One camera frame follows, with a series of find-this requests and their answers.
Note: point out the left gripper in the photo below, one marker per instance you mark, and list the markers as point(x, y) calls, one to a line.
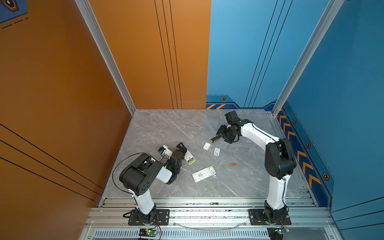
point(183, 149)

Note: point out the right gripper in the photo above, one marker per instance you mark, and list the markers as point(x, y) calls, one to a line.
point(221, 131)

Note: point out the black yellow screwdriver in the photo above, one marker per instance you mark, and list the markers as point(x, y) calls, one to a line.
point(214, 139)

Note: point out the white battery cover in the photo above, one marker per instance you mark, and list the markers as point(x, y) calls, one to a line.
point(216, 152)
point(206, 146)

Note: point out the white TCL remote control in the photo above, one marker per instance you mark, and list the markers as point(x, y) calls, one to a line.
point(204, 174)

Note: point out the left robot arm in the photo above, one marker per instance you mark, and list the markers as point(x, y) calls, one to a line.
point(141, 173)

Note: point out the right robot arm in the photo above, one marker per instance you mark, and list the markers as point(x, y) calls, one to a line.
point(280, 163)

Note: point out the left green circuit board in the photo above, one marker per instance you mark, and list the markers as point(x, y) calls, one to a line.
point(148, 234)

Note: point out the green circuit board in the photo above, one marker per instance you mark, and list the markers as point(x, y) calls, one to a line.
point(148, 234)
point(277, 233)

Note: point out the right green circuit board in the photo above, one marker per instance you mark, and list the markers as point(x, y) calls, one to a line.
point(277, 233)

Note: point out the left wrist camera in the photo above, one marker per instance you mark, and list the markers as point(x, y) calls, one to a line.
point(165, 152)

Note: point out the aluminium rail frame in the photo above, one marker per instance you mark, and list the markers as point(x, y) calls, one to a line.
point(210, 219)

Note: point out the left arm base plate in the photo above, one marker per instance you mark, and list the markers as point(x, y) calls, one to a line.
point(155, 217)

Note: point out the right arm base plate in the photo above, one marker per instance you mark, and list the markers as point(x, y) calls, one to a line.
point(263, 217)

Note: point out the right aluminium corner post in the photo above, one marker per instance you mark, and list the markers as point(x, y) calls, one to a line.
point(319, 32)

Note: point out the aluminium corner post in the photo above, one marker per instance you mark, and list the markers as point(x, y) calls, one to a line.
point(101, 42)
point(319, 32)

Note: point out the left aluminium corner post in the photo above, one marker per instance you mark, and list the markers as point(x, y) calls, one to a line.
point(101, 42)

